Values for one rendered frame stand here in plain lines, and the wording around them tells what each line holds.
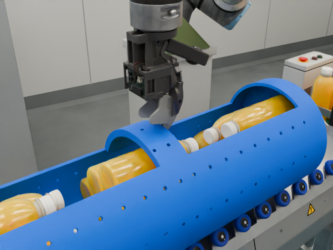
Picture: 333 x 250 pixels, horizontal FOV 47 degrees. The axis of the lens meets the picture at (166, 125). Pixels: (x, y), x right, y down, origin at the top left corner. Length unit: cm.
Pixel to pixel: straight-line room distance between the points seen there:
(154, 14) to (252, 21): 418
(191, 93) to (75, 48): 213
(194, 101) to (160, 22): 117
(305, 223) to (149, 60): 69
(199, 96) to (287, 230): 88
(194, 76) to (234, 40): 297
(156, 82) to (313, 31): 504
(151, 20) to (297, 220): 71
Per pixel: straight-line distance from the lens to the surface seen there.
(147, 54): 66
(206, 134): 95
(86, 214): 62
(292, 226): 111
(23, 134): 245
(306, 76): 159
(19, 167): 256
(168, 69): 67
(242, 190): 79
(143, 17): 63
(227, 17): 169
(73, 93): 384
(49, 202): 68
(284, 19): 515
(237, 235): 95
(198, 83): 175
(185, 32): 161
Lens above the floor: 160
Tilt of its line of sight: 29 degrees down
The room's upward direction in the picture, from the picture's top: straight up
